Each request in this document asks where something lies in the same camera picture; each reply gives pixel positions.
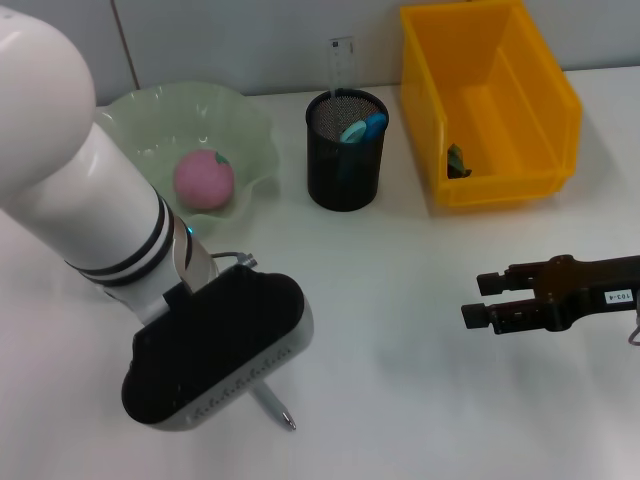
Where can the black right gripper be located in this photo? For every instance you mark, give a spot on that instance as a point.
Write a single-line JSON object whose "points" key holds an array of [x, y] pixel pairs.
{"points": [[580, 290]]}

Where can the green plastic wrapper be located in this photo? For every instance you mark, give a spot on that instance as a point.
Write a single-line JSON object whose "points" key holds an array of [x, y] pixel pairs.
{"points": [[457, 162]]}

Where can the blue teal scissors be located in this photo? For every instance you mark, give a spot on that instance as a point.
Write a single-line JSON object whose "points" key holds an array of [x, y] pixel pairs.
{"points": [[352, 132]]}

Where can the grey silver pen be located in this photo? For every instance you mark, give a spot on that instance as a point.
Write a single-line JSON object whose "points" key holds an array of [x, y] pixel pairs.
{"points": [[272, 405]]}

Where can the clear plastic ruler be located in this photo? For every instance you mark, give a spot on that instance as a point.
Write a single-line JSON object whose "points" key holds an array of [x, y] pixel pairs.
{"points": [[341, 65]]}

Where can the pink toy peach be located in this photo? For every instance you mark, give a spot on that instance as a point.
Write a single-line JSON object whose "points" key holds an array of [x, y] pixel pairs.
{"points": [[200, 182]]}

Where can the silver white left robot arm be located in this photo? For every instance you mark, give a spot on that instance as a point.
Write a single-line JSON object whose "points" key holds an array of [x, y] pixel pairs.
{"points": [[75, 175]]}

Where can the black mesh pen holder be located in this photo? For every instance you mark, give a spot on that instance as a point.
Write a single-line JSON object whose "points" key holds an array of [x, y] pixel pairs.
{"points": [[345, 175]]}

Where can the pale green wavy fruit bowl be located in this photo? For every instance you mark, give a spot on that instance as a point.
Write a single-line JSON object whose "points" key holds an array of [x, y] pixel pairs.
{"points": [[210, 115]]}

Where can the yellow plastic bin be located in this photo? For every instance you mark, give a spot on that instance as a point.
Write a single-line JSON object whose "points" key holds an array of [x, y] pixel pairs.
{"points": [[500, 125]]}

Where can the left gripper silver connector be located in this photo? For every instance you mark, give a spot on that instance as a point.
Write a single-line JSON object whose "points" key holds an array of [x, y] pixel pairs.
{"points": [[247, 261]]}

